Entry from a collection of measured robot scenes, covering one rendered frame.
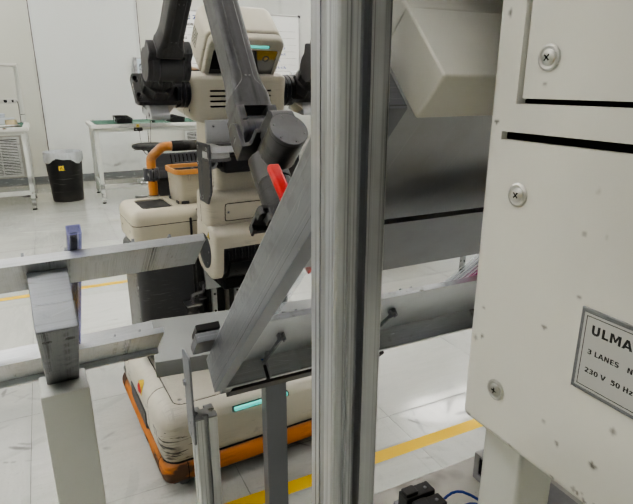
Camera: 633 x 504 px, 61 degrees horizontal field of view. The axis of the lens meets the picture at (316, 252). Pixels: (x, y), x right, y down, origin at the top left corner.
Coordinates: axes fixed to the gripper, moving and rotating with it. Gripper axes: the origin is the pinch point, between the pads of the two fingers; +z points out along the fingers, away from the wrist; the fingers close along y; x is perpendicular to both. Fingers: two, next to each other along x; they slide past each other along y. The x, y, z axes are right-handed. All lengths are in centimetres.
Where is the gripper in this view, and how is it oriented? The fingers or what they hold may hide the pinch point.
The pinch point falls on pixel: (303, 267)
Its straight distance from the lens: 77.1
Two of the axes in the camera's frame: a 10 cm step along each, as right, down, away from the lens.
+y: 8.9, -1.3, 4.3
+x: -3.2, 4.8, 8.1
